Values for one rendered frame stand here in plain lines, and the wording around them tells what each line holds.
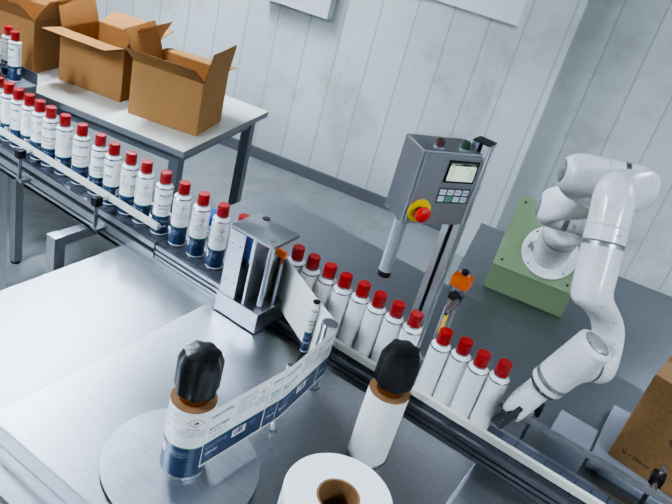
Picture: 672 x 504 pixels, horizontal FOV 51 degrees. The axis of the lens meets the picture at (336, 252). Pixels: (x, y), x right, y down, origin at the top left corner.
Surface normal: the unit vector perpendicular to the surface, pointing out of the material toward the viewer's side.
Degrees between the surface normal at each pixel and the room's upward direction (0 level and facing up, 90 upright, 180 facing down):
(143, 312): 0
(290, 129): 90
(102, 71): 91
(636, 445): 90
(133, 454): 0
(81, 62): 91
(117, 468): 0
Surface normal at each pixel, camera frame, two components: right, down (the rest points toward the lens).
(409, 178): -0.90, -0.01
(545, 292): -0.36, 0.38
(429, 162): 0.35, 0.54
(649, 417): -0.66, 0.23
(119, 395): 0.24, -0.84
